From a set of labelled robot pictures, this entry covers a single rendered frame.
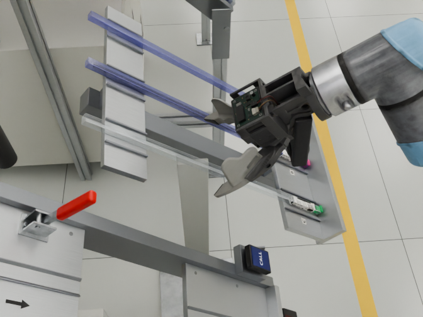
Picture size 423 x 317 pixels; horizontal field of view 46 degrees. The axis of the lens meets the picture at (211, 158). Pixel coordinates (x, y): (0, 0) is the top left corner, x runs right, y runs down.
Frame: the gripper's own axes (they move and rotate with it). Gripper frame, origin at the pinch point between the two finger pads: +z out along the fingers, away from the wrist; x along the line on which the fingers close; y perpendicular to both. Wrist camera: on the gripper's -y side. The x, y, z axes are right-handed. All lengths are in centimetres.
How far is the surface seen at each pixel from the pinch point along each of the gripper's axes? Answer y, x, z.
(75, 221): 17.0, 13.3, 11.4
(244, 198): -86, -46, 39
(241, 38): -93, -134, 30
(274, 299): -21.4, 17.0, 3.7
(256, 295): -19.1, 16.2, 5.9
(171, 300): -69, -10, 62
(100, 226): 13.3, 13.0, 10.6
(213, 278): -8.8, 15.2, 7.8
